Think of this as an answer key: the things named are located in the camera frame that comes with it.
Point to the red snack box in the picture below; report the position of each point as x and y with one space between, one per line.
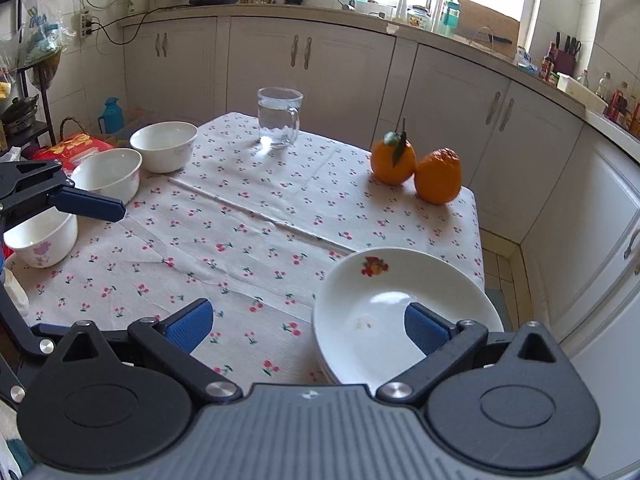
73 151

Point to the bumpy orange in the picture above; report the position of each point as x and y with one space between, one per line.
438 177

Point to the cardboard box on counter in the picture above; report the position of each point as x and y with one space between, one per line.
489 28

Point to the white power strip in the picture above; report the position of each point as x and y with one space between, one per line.
85 24

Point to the teal thermos jug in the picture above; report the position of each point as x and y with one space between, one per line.
112 118

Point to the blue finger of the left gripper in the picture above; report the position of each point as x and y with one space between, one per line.
86 204

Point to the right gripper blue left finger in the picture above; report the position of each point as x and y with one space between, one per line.
167 345

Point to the white bowl with pink flower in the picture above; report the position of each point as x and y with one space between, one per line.
43 240

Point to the white kitchen cabinets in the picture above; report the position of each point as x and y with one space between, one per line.
548 174

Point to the black metal shelf rack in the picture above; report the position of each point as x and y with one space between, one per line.
39 127

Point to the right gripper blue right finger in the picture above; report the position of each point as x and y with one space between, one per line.
448 350

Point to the white plastic bag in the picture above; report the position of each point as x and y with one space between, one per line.
45 33

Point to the knife block with knives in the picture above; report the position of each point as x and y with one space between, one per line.
566 53

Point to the cherry print tablecloth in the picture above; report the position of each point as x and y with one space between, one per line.
256 234

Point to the glass mug with water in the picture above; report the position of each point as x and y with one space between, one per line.
278 114

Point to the orange with leaf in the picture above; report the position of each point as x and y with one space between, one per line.
393 159

